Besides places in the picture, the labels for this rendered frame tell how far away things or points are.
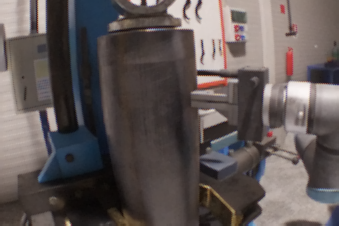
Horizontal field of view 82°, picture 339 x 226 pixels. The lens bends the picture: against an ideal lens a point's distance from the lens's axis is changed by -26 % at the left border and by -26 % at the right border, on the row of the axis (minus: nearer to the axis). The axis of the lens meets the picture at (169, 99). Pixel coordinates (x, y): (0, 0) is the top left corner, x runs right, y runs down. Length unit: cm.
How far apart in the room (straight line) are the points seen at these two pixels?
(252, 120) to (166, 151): 18
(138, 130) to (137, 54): 14
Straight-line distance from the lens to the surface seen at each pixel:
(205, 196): 82
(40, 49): 128
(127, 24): 48
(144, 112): 46
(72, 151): 74
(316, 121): 40
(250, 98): 43
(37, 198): 75
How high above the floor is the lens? 144
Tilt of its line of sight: 13 degrees down
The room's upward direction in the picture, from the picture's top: 4 degrees counter-clockwise
